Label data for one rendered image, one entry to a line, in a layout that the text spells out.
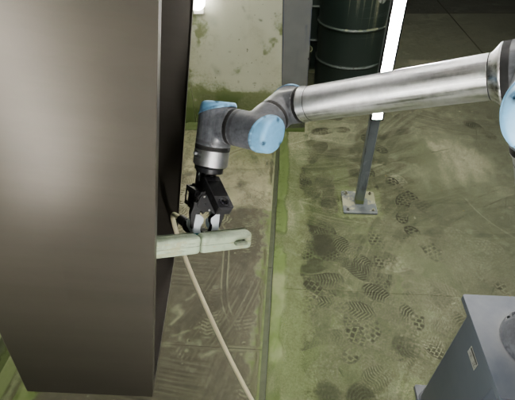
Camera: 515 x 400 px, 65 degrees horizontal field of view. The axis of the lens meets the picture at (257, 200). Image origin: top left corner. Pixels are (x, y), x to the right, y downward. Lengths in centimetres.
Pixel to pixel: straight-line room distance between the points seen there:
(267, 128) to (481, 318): 83
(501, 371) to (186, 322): 125
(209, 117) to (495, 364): 97
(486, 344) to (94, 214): 105
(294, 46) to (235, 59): 40
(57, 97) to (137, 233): 27
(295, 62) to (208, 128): 193
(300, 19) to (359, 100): 190
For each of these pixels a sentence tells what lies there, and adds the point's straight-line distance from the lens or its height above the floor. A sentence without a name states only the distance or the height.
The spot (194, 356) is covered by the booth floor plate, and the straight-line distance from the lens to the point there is 186.
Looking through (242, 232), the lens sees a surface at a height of 89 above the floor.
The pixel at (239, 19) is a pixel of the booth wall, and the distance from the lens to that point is 281.
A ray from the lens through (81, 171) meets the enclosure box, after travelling 68.
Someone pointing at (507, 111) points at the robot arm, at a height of 138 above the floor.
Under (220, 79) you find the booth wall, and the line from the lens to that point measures 298.
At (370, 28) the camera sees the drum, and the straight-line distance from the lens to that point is 337.
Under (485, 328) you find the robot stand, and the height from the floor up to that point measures 64.
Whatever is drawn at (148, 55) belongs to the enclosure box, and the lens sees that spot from 55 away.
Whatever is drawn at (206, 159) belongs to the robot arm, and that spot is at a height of 109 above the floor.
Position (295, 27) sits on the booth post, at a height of 78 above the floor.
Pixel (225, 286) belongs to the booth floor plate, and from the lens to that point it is 203.
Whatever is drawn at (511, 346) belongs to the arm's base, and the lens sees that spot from 131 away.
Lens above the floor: 168
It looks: 42 degrees down
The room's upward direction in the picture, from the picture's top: 2 degrees counter-clockwise
